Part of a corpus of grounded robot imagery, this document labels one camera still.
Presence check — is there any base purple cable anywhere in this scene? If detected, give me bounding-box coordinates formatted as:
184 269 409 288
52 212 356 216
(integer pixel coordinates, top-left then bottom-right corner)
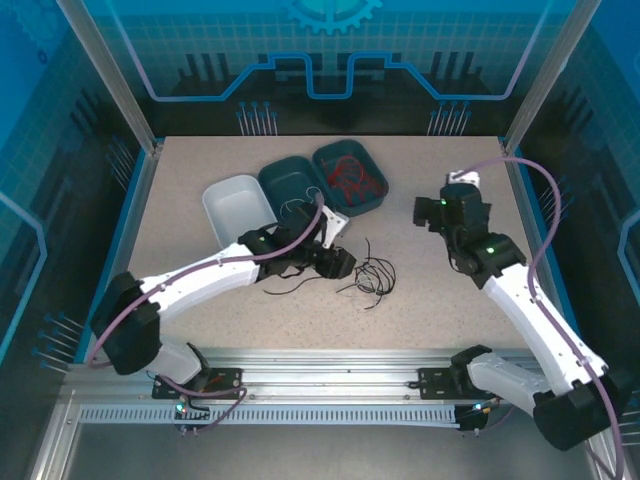
159 377 250 432
479 399 524 432

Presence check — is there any white slotted cable duct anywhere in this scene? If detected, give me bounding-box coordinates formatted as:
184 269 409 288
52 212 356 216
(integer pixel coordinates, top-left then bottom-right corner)
78 404 461 427

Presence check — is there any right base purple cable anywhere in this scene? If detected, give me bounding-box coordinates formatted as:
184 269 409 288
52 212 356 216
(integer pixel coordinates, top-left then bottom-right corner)
479 399 524 432

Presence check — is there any aluminium lower frame profile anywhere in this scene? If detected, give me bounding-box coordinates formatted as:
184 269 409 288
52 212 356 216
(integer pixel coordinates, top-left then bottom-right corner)
27 402 84 480
579 429 631 480

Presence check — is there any long aluminium mounting rail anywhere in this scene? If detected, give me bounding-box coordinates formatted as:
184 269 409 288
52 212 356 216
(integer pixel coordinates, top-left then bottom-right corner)
64 347 596 406

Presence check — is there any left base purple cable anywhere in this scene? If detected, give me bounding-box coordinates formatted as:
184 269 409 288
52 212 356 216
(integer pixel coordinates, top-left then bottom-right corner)
159 377 250 432

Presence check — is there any thin red cable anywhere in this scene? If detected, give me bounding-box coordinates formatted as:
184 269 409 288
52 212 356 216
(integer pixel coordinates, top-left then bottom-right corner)
322 158 351 194

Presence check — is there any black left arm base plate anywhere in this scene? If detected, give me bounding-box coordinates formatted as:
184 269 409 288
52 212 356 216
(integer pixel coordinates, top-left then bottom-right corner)
152 367 245 401

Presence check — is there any dark teal plastic bin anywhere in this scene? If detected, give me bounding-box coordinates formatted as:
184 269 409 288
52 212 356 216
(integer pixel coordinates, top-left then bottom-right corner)
311 139 390 218
257 155 335 236

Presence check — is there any aluminium frame post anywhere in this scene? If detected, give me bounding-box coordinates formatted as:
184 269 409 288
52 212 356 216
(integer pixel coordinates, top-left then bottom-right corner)
55 0 164 155
502 0 601 156

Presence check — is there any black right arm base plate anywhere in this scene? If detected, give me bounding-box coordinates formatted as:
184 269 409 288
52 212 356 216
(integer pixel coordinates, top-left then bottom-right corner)
417 367 509 401

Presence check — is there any blue table edge strip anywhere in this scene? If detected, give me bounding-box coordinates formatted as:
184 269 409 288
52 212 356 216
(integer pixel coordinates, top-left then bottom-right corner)
512 149 591 364
72 149 151 364

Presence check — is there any white plastic bin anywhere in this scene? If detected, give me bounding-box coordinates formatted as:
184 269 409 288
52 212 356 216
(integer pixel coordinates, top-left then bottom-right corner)
201 173 280 250

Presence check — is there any aluminium table side rail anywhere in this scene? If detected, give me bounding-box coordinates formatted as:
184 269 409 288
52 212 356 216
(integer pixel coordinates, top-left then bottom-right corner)
84 142 164 369
501 142 581 369

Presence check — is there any thin white cable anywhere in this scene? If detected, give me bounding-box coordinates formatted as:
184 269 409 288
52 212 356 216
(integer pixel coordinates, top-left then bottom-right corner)
355 267 382 297
278 186 322 221

